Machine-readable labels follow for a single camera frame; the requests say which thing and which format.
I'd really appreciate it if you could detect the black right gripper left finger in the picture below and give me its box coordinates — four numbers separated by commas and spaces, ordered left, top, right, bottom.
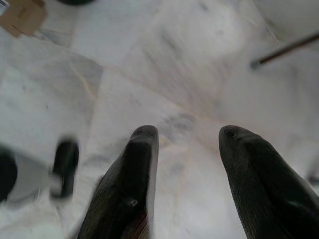
77, 125, 160, 239

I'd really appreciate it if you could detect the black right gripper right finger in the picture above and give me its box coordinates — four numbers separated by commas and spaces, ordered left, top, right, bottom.
218, 125, 319, 239

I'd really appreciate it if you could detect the dark green round bin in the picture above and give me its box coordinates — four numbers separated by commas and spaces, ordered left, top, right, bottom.
55, 0, 97, 6

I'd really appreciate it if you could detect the black robot foot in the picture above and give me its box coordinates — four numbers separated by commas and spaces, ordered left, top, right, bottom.
49, 139, 80, 199

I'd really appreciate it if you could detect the dark thin rod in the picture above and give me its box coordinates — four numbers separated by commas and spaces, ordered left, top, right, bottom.
251, 33, 319, 68

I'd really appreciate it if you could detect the brown cardboard box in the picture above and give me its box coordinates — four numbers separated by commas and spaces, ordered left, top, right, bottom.
0, 0, 48, 38

